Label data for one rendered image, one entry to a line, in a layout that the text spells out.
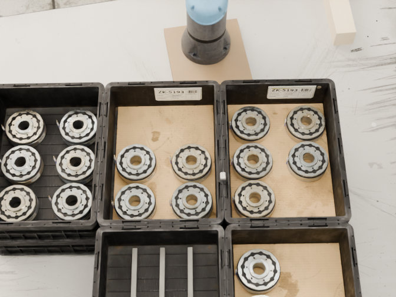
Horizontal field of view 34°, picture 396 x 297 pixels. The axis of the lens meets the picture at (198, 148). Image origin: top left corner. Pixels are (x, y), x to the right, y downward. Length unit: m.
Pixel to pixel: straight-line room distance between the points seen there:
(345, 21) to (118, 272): 1.03
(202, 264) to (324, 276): 0.29
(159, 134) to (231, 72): 0.35
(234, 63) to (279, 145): 0.37
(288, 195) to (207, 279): 0.30
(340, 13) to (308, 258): 0.83
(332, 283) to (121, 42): 0.99
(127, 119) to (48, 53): 0.44
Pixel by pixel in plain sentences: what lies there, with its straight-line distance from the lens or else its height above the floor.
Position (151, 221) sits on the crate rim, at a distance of 1.55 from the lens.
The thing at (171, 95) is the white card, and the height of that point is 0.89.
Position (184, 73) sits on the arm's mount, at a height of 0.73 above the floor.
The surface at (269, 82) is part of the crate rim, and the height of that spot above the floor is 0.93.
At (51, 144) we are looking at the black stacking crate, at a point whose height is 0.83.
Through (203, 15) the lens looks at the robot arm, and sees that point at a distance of 1.84.
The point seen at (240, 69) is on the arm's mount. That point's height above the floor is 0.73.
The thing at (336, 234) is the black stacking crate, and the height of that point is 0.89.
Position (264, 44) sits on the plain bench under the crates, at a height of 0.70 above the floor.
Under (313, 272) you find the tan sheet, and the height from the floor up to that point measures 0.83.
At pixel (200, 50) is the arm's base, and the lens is 1.96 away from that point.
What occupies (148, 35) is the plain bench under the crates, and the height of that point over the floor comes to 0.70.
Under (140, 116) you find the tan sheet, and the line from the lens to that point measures 1.79.
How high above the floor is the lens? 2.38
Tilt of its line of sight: 63 degrees down
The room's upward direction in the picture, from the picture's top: 1 degrees counter-clockwise
